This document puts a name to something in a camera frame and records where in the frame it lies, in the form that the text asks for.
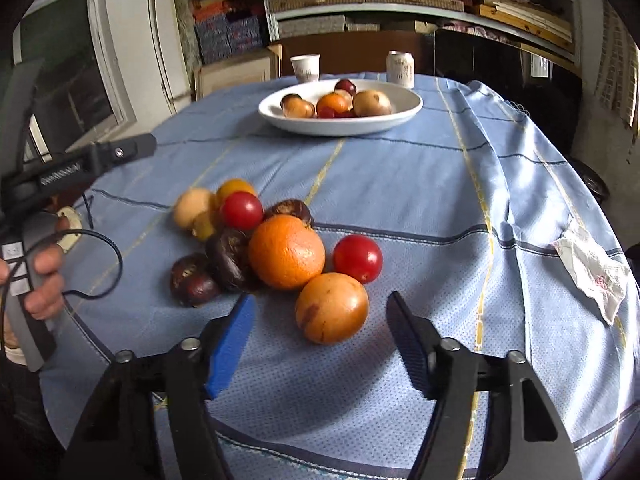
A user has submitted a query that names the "large orange-yellow passion fruit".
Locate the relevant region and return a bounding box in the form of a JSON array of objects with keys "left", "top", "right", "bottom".
[{"left": 295, "top": 272, "right": 369, "bottom": 344}]

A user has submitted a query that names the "tan round potato fruit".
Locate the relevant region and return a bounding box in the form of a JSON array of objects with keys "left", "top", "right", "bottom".
[{"left": 172, "top": 188, "right": 217, "bottom": 230}]

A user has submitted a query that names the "orange persimmon fruit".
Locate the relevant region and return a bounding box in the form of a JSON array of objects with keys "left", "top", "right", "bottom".
[{"left": 316, "top": 91, "right": 352, "bottom": 118}]

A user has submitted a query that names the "dark purple plum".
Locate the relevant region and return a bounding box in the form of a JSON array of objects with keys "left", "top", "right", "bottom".
[{"left": 334, "top": 78, "right": 357, "bottom": 96}]

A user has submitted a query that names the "person's left hand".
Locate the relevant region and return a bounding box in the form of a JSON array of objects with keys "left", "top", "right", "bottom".
[{"left": 0, "top": 213, "right": 72, "bottom": 356}]

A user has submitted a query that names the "red cherry tomato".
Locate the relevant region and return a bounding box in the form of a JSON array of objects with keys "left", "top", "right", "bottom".
[{"left": 332, "top": 234, "right": 383, "bottom": 284}]

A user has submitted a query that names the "crumpled white tissue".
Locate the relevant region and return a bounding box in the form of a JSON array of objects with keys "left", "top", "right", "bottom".
[{"left": 553, "top": 219, "right": 631, "bottom": 326}]

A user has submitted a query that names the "small yellow orange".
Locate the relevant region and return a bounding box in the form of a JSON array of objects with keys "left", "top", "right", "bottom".
[{"left": 216, "top": 179, "right": 257, "bottom": 207}]

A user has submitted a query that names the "dark mangosteen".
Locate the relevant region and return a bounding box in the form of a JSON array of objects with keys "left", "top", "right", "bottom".
[{"left": 205, "top": 228, "right": 250, "bottom": 290}]

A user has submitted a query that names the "large orange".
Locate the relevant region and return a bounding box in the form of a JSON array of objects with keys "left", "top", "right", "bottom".
[{"left": 248, "top": 214, "right": 326, "bottom": 290}]

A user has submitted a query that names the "blue checked tablecloth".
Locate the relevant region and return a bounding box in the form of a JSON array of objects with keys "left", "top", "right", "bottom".
[{"left": 40, "top": 76, "right": 639, "bottom": 479}]

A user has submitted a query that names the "framed wooden panel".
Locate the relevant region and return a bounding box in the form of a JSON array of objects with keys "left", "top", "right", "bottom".
[{"left": 194, "top": 44, "right": 283, "bottom": 101}]

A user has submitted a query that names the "white oval plate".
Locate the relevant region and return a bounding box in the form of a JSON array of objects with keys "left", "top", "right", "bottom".
[{"left": 258, "top": 77, "right": 423, "bottom": 136}]

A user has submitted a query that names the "white paper cup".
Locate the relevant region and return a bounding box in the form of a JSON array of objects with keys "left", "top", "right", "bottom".
[{"left": 291, "top": 54, "right": 320, "bottom": 84}]

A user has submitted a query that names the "white drink can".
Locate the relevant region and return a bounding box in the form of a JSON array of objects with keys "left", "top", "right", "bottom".
[{"left": 386, "top": 50, "right": 414, "bottom": 89}]

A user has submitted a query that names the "brown wooden board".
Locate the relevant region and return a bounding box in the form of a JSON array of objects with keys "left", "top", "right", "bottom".
[{"left": 279, "top": 30, "right": 435, "bottom": 76}]

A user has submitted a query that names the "black cable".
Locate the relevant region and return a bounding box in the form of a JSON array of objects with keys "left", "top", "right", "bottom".
[{"left": 0, "top": 194, "right": 125, "bottom": 351}]

